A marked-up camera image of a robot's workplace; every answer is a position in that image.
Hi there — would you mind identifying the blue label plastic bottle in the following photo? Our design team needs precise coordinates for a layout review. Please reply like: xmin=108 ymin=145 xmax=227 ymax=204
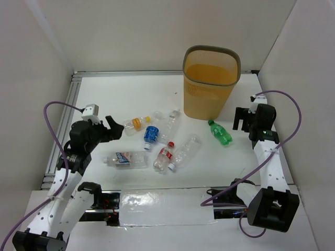
xmin=143 ymin=125 xmax=159 ymax=151

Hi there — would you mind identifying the clear bottle blue-white cap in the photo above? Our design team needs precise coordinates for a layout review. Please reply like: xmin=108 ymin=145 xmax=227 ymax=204
xmin=168 ymin=134 xmax=202 ymax=173

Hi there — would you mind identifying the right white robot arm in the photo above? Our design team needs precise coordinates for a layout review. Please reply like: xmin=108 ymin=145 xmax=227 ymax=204
xmin=228 ymin=104 xmax=299 ymax=232

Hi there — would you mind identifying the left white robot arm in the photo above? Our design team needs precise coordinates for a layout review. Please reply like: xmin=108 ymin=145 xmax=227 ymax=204
xmin=12 ymin=116 xmax=124 ymax=250

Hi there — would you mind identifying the orange mesh waste bin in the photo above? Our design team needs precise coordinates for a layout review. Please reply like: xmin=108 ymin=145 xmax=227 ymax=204
xmin=183 ymin=45 xmax=241 ymax=120

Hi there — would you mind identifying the orange label small bottle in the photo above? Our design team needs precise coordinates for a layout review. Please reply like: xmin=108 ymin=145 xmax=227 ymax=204
xmin=122 ymin=116 xmax=151 ymax=136

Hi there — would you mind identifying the clear bottle blue-orange label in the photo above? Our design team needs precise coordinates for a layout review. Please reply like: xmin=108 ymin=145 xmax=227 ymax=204
xmin=103 ymin=151 xmax=147 ymax=169

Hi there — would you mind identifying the clear bottle white cap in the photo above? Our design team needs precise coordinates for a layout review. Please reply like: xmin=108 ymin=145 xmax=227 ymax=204
xmin=152 ymin=108 xmax=181 ymax=145

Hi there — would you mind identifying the red cap cola bottle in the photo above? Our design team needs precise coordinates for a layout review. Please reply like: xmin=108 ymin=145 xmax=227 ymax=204
xmin=153 ymin=141 xmax=174 ymax=174

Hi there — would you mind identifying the silver tape sheet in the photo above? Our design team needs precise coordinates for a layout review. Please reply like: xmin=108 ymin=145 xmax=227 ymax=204
xmin=119 ymin=188 xmax=216 ymax=226

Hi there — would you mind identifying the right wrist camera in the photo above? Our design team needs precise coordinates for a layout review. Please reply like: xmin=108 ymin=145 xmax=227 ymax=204
xmin=248 ymin=95 xmax=267 ymax=114

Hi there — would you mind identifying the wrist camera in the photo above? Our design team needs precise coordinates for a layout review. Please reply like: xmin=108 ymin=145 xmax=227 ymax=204
xmin=248 ymin=95 xmax=267 ymax=114
xmin=81 ymin=104 xmax=101 ymax=124

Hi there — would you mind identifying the aluminium frame rail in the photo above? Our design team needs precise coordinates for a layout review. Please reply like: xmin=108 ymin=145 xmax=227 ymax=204
xmin=40 ymin=70 xmax=261 ymax=190

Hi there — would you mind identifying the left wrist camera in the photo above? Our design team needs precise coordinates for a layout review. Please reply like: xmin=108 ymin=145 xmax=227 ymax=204
xmin=81 ymin=104 xmax=101 ymax=124

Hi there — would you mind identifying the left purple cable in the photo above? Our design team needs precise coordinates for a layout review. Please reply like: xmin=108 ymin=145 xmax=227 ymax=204
xmin=0 ymin=101 xmax=87 ymax=251

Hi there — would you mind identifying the purple cable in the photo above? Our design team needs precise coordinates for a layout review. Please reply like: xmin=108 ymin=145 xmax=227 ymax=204
xmin=0 ymin=101 xmax=87 ymax=251
xmin=200 ymin=90 xmax=302 ymax=239

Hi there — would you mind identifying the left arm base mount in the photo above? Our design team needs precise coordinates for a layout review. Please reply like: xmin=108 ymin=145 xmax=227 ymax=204
xmin=79 ymin=191 xmax=120 ymax=226

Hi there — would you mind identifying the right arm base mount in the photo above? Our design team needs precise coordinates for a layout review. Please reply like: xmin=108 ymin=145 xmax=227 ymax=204
xmin=212 ymin=188 xmax=245 ymax=220

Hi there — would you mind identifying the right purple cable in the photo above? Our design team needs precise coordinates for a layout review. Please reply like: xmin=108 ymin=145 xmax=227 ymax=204
xmin=200 ymin=90 xmax=302 ymax=239

